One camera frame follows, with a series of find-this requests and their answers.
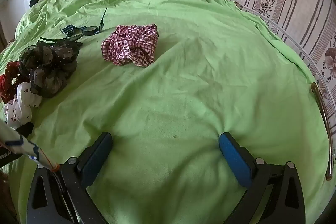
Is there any thin black headband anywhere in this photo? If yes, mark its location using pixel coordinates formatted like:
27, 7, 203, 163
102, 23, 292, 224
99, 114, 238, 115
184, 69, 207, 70
39, 35, 82, 47

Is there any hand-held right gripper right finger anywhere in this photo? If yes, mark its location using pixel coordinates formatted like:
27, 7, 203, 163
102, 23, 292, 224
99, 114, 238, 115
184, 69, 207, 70
219, 132, 306, 224

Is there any dark sheer dotted scrunchie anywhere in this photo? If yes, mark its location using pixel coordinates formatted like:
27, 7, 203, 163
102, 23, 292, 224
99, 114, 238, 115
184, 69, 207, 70
19, 39, 82, 98

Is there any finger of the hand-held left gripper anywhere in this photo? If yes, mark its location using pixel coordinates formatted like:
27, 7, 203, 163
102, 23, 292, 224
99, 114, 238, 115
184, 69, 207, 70
16, 123, 34, 138

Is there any curved brass rod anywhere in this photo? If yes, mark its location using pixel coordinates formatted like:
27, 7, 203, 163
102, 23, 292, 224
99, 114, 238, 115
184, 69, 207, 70
310, 82, 335, 181

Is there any white cherry print scrunchie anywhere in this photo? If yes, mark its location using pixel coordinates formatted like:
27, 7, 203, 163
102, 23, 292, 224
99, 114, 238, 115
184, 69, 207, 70
4, 82, 43, 129

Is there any patterned braided cable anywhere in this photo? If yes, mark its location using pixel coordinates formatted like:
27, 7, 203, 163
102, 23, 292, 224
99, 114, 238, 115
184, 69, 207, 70
0, 119, 78, 224

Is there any green bedsheet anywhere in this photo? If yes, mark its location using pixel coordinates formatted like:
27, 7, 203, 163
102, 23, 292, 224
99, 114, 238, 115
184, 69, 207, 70
0, 0, 332, 224

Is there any clear plastic tube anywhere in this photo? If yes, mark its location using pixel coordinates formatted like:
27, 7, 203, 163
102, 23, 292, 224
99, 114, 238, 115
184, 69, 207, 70
235, 2, 336, 161

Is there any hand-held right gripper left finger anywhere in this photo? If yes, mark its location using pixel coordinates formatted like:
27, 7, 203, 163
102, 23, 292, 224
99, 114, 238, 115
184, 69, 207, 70
26, 132, 113, 224

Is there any red dotted scrunchie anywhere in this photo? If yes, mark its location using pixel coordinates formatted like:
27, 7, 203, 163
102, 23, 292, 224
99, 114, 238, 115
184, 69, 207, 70
0, 61, 30, 104

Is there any red plaid scrunchie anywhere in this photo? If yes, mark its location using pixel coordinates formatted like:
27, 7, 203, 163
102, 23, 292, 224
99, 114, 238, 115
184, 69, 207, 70
101, 25, 158, 67

